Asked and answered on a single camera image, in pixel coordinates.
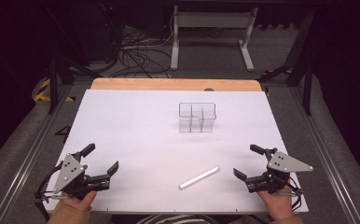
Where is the person's striped clothing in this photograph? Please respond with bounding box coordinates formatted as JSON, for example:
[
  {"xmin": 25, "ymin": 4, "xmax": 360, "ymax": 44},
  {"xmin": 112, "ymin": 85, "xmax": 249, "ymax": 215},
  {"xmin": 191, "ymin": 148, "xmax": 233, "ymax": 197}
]
[{"xmin": 135, "ymin": 213, "xmax": 220, "ymax": 224}]

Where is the person's right hand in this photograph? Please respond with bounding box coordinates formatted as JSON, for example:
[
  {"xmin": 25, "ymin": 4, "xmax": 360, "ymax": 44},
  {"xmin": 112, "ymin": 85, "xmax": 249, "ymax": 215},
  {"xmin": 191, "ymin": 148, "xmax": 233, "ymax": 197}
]
[{"xmin": 256, "ymin": 183, "xmax": 296, "ymax": 220}]

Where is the clear acrylic organizer box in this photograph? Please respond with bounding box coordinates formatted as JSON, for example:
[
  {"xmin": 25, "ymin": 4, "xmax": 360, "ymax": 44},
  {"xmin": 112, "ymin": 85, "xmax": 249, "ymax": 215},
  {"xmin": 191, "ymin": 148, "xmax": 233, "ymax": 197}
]
[{"xmin": 178, "ymin": 102, "xmax": 217, "ymax": 134}]

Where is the person's left hand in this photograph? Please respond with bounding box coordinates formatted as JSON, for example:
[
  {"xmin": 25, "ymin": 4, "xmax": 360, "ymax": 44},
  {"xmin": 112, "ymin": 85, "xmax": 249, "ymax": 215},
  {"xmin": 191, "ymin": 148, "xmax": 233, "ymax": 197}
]
[{"xmin": 61, "ymin": 189, "xmax": 98, "ymax": 213}]

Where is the aluminium floor rail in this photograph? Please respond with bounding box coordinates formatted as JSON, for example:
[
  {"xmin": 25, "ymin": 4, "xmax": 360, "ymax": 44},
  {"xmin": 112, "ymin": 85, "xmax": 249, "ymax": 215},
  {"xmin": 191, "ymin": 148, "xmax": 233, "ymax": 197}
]
[
  {"xmin": 288, "ymin": 86, "xmax": 360, "ymax": 224},
  {"xmin": 0, "ymin": 84, "xmax": 75, "ymax": 224}
]

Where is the tangle of black cables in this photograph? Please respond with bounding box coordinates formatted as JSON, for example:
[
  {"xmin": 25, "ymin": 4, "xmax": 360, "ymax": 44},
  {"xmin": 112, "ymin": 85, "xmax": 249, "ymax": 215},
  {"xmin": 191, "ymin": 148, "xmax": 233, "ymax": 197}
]
[{"xmin": 106, "ymin": 26, "xmax": 173, "ymax": 79}]

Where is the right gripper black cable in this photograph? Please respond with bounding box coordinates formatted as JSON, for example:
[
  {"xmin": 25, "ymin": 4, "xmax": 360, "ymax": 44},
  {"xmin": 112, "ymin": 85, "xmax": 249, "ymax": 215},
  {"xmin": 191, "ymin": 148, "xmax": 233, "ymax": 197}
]
[{"xmin": 284, "ymin": 179, "xmax": 303, "ymax": 213}]

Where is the black computer case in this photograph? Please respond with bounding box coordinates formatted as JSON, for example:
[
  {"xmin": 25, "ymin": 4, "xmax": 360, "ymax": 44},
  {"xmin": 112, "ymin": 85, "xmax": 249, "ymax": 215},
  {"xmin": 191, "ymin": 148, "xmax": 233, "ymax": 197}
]
[{"xmin": 83, "ymin": 2, "xmax": 125, "ymax": 64}]

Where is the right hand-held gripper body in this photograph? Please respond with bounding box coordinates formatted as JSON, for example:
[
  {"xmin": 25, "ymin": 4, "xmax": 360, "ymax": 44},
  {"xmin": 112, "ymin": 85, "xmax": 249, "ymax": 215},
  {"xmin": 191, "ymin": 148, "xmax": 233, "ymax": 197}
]
[{"xmin": 245, "ymin": 147, "xmax": 314, "ymax": 195}]

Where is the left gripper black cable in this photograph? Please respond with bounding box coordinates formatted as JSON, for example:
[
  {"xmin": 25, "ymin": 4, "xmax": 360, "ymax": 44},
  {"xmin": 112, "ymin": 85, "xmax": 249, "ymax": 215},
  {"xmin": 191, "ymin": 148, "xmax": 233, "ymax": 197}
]
[{"xmin": 33, "ymin": 162, "xmax": 64, "ymax": 203}]

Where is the black metal stand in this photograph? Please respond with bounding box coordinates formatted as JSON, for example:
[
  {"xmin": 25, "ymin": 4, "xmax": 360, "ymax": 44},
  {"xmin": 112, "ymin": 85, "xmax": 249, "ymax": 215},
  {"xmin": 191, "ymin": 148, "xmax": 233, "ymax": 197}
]
[
  {"xmin": 256, "ymin": 7, "xmax": 315, "ymax": 117},
  {"xmin": 46, "ymin": 6, "xmax": 103, "ymax": 116}
]

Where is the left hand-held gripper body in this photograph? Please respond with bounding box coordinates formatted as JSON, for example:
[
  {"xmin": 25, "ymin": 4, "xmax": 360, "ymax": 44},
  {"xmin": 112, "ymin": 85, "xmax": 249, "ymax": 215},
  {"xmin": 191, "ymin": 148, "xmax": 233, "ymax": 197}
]
[{"xmin": 52, "ymin": 152, "xmax": 111, "ymax": 201}]

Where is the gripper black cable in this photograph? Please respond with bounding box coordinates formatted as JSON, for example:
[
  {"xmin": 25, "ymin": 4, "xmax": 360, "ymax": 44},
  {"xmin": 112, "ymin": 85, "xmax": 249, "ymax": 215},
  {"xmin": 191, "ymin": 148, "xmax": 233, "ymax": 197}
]
[
  {"xmin": 284, "ymin": 179, "xmax": 303, "ymax": 213},
  {"xmin": 33, "ymin": 162, "xmax": 64, "ymax": 203}
]

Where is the white stick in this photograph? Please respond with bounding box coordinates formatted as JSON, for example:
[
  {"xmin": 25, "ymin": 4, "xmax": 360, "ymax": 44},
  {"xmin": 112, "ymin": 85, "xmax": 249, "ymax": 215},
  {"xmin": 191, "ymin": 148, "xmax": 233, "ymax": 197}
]
[{"xmin": 178, "ymin": 166, "xmax": 220, "ymax": 190}]

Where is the yellow black floor tape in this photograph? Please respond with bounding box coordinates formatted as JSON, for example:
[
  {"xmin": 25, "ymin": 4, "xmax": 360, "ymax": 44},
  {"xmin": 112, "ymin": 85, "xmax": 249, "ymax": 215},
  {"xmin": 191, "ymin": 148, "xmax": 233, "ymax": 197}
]
[{"xmin": 33, "ymin": 77, "xmax": 76, "ymax": 103}]

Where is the white table cover board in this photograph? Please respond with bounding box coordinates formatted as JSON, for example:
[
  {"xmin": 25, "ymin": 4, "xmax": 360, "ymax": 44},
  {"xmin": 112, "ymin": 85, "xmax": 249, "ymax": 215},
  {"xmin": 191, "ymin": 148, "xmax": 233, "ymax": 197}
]
[{"xmin": 42, "ymin": 89, "xmax": 310, "ymax": 215}]

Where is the white metal desk frame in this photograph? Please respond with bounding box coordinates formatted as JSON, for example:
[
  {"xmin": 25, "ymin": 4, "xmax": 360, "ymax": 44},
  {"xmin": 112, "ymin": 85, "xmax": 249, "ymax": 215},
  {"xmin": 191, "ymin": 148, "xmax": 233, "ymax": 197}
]
[{"xmin": 170, "ymin": 5, "xmax": 259, "ymax": 72}]

